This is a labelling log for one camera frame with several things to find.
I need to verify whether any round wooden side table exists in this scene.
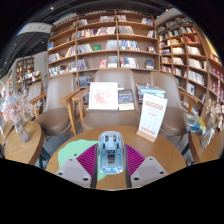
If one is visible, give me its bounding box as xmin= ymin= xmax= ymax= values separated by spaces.
xmin=188 ymin=128 xmax=224 ymax=164
xmin=0 ymin=119 xmax=45 ymax=167

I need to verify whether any white framed picture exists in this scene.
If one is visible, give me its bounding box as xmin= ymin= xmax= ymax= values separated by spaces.
xmin=88 ymin=81 xmax=120 ymax=111

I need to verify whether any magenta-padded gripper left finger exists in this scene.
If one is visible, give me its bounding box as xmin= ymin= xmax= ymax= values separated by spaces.
xmin=54 ymin=143 xmax=100 ymax=189

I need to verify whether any brown armchair with wooden arms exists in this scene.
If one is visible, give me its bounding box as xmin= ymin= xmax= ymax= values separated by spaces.
xmin=28 ymin=73 xmax=81 ymax=137
xmin=71 ymin=68 xmax=144 ymax=133
xmin=148 ymin=71 xmax=199 ymax=138

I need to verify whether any light blue book stack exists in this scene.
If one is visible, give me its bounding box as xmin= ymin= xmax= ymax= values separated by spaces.
xmin=136 ymin=84 xmax=167 ymax=101

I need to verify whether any dark book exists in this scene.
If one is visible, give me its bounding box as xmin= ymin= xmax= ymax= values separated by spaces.
xmin=118 ymin=88 xmax=135 ymax=111

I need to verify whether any glass vase with pale flowers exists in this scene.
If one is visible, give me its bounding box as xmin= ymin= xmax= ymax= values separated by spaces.
xmin=199 ymin=99 xmax=224 ymax=149

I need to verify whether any green blob-shaped mouse pad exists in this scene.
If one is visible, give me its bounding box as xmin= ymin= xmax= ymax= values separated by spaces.
xmin=57 ymin=138 xmax=107 ymax=182

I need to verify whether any transparent computer mouse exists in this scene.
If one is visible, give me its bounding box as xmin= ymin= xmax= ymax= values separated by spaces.
xmin=96 ymin=130 xmax=127 ymax=175

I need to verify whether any white sign on wooden base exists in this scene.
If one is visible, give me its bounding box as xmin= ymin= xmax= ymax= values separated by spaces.
xmin=136 ymin=93 xmax=168 ymax=143

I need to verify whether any wide wooden bookshelf unit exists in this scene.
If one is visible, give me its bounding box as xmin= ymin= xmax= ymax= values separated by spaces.
xmin=46 ymin=9 xmax=158 ymax=84

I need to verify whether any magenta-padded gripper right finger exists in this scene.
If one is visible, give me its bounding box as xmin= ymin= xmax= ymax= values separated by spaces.
xmin=123 ymin=143 xmax=169 ymax=189

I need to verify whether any small distant bookshelf unit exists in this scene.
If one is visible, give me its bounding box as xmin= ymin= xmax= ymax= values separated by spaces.
xmin=13 ymin=55 xmax=43 ymax=93

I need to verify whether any stack of colourful books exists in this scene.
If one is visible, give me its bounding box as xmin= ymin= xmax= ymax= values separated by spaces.
xmin=183 ymin=112 xmax=208 ymax=135

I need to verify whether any tall wooden bookshelf with poster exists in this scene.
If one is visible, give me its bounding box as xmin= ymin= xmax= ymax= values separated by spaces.
xmin=154 ymin=14 xmax=224 ymax=114

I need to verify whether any glass vase with pink flowers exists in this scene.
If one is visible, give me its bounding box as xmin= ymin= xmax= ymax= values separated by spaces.
xmin=7 ymin=89 xmax=43 ymax=144

